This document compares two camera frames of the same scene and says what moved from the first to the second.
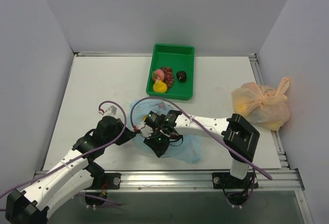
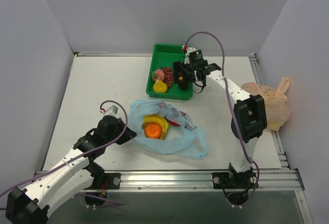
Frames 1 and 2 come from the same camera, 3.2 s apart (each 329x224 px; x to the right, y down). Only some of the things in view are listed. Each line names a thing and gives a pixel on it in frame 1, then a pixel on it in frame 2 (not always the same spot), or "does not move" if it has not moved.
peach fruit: (157, 73) does not move
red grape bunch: (168, 76) does not move
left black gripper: (127, 135) does not move
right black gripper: (158, 147) -> (180, 69)
